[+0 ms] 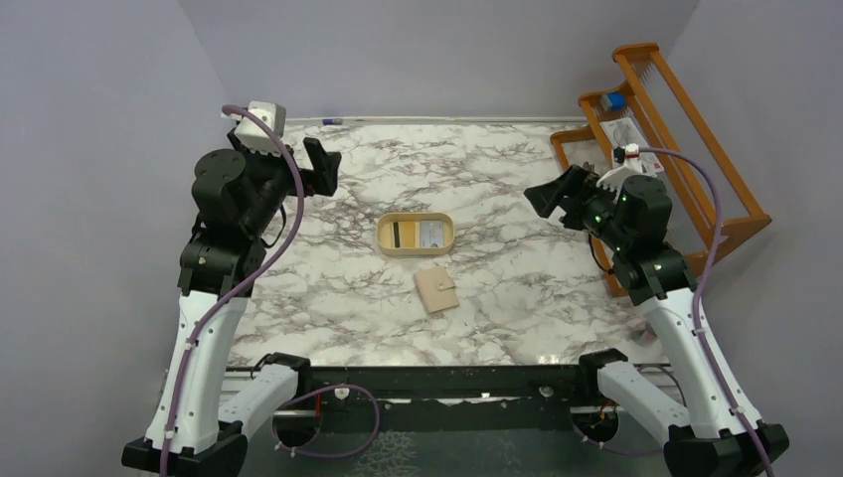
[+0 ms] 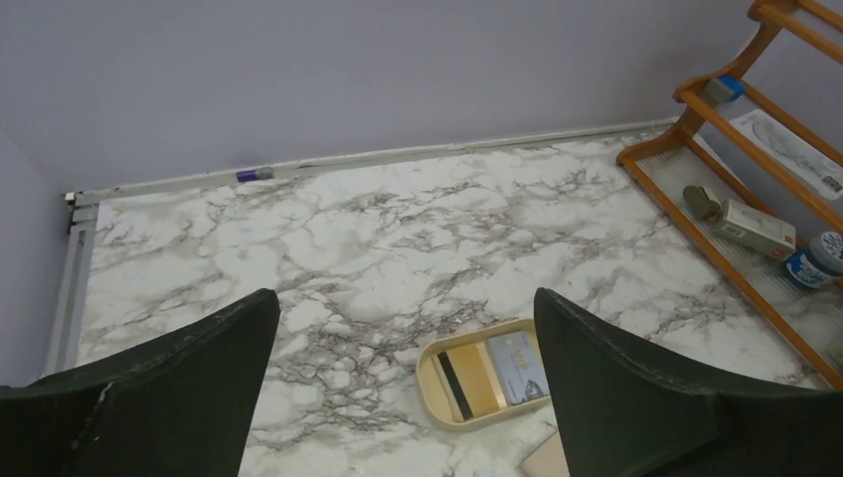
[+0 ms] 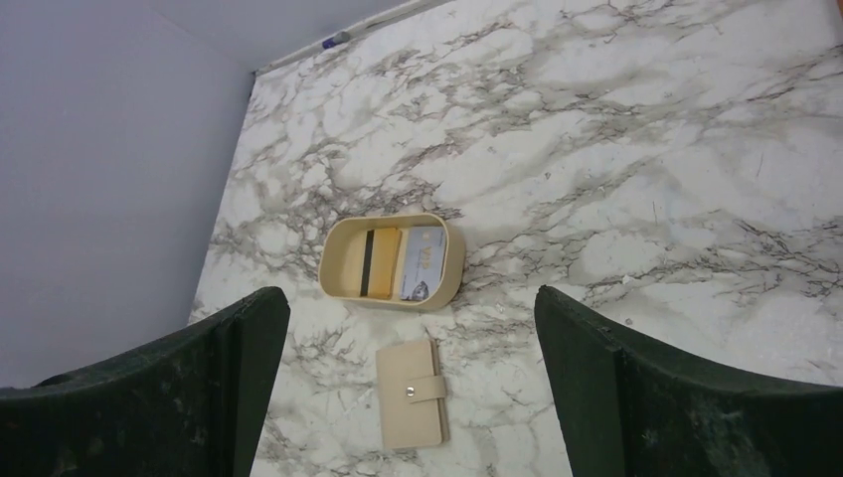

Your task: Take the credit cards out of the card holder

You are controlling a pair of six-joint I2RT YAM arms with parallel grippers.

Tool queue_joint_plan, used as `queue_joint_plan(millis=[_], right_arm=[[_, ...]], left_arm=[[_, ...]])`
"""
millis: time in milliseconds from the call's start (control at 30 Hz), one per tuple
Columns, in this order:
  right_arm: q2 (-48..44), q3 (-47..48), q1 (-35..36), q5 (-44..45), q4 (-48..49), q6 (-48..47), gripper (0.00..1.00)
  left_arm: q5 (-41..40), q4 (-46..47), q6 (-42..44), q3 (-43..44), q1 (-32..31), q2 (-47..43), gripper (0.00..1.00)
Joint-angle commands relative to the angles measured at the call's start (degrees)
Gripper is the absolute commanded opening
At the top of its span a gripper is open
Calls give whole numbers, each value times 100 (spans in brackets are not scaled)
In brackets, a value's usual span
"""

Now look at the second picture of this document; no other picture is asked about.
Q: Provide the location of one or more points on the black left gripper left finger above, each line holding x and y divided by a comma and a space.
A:
178, 405

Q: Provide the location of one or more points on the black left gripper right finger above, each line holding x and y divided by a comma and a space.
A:
627, 407

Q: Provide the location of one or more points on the tan leather card holder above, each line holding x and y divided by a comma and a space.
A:
548, 460

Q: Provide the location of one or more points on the orange wooden rack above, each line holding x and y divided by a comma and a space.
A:
756, 189

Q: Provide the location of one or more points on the grey blue credit card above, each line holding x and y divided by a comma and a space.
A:
518, 367

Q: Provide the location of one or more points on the gold card with black stripe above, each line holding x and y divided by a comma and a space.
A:
469, 381

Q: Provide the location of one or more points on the beige oval tray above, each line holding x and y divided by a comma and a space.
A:
432, 395

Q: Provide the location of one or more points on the grey olive small object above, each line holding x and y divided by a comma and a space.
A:
702, 202

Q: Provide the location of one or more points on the small white red box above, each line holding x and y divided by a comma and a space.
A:
756, 230

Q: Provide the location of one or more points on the blue white round jar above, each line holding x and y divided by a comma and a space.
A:
818, 263

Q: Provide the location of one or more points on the white printed packet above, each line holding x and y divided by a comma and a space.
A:
795, 154

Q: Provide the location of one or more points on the blue grey eraser block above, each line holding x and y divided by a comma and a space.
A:
723, 89

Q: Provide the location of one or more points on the purple marker on rail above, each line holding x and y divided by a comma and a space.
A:
251, 175

